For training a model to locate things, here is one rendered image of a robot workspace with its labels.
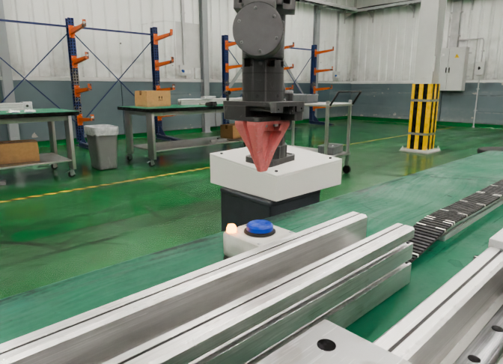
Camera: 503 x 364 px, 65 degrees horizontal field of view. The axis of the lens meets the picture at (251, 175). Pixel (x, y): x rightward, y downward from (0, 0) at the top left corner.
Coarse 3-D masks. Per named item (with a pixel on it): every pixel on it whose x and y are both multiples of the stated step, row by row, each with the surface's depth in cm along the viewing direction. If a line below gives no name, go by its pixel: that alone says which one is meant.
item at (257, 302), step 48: (288, 240) 50; (336, 240) 55; (384, 240) 49; (192, 288) 38; (240, 288) 43; (288, 288) 38; (336, 288) 43; (384, 288) 51; (48, 336) 30; (96, 336) 32; (144, 336) 35; (192, 336) 30; (240, 336) 35; (288, 336) 40
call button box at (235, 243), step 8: (224, 232) 60; (240, 232) 59; (248, 232) 58; (272, 232) 58; (280, 232) 59; (288, 232) 59; (224, 240) 60; (232, 240) 58; (240, 240) 57; (248, 240) 56; (256, 240) 56; (264, 240) 56; (272, 240) 56; (224, 248) 60; (232, 248) 58; (240, 248) 57; (248, 248) 56; (224, 256) 60; (232, 256) 59
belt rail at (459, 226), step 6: (492, 204) 91; (498, 204) 92; (480, 210) 83; (486, 210) 86; (468, 216) 78; (474, 216) 81; (480, 216) 84; (462, 222) 78; (468, 222) 79; (450, 228) 72; (456, 228) 75; (462, 228) 77; (444, 234) 72; (450, 234) 73; (444, 240) 72
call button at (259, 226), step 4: (252, 220) 61; (256, 220) 60; (260, 220) 60; (264, 220) 60; (248, 224) 59; (252, 224) 59; (256, 224) 59; (260, 224) 59; (264, 224) 59; (268, 224) 59; (248, 228) 58; (252, 228) 58; (256, 228) 58; (260, 228) 57; (264, 228) 58; (268, 228) 58; (272, 228) 59; (252, 232) 58; (256, 232) 58; (260, 232) 57; (264, 232) 58; (268, 232) 58
